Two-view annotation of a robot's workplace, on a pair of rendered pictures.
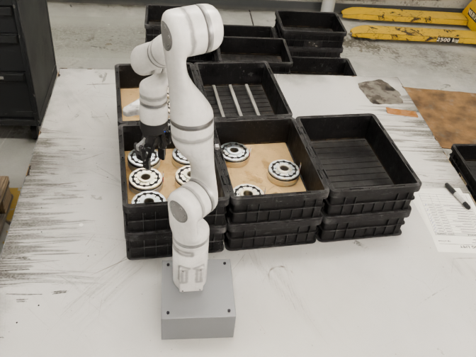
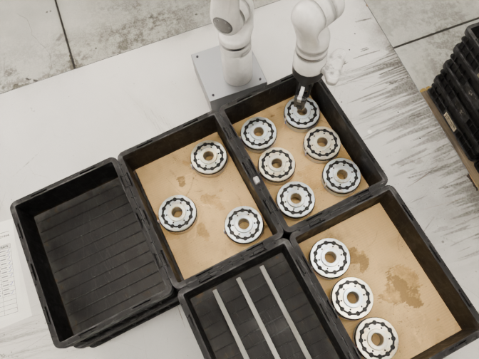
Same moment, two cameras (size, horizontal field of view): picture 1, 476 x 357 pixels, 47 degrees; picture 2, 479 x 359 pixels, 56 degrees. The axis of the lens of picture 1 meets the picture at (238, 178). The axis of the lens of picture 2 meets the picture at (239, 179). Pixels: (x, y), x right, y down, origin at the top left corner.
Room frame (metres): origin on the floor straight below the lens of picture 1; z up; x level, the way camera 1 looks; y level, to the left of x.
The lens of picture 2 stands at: (1.75, 0.01, 2.02)
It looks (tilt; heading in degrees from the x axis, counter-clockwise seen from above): 69 degrees down; 176
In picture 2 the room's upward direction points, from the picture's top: 8 degrees counter-clockwise
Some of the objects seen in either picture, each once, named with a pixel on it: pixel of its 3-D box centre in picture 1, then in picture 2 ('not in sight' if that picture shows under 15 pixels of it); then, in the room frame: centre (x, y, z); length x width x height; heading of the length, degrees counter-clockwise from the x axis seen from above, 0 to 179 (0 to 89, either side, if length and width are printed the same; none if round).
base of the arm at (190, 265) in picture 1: (190, 256); (236, 57); (0.94, 0.10, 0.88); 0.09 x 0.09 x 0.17; 13
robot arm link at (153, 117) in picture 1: (148, 105); (318, 56); (1.19, 0.25, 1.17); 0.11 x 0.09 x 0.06; 60
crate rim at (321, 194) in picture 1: (265, 156); (197, 194); (1.36, -0.08, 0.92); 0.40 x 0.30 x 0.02; 15
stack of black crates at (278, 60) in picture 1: (249, 84); not in sight; (2.74, -0.01, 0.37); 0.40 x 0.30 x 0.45; 99
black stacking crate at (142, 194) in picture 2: (263, 168); (200, 200); (1.36, -0.08, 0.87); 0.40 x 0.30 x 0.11; 15
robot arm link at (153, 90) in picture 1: (156, 74); (312, 27); (1.19, 0.23, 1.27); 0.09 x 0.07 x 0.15; 120
